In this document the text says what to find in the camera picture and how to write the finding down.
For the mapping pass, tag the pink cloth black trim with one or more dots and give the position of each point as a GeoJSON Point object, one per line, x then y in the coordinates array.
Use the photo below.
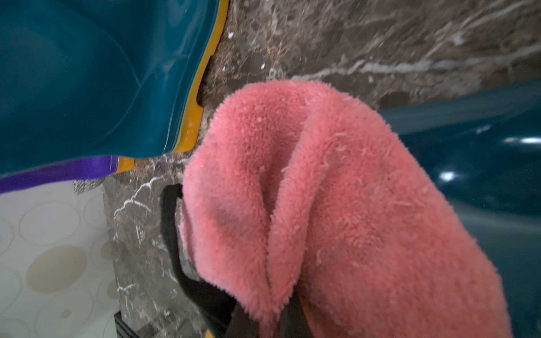
{"type": "Point", "coordinates": [304, 215]}

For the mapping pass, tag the purple rubber boot yellow sole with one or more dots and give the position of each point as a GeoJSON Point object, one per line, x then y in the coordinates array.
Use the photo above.
{"type": "Point", "coordinates": [93, 168]}

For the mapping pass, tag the teal rubber boot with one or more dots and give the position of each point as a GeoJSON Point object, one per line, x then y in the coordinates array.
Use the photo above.
{"type": "Point", "coordinates": [483, 153]}
{"type": "Point", "coordinates": [102, 78]}

